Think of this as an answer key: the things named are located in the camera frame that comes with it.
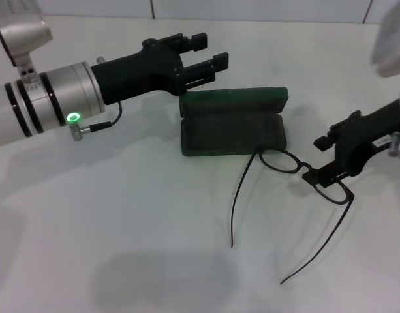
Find black glasses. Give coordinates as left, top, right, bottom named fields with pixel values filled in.
left=229, top=145, right=356, bottom=285

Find green glasses case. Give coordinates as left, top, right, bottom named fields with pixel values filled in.
left=179, top=86, right=290, bottom=158

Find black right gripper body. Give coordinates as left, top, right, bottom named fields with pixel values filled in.
left=331, top=99, right=400, bottom=171

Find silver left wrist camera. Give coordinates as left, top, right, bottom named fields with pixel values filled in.
left=0, top=0, right=54, bottom=82

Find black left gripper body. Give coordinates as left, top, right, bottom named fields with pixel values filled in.
left=90, top=38, right=187, bottom=105

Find black cable with silver plug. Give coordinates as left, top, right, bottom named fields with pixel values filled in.
left=69, top=100, right=123, bottom=142

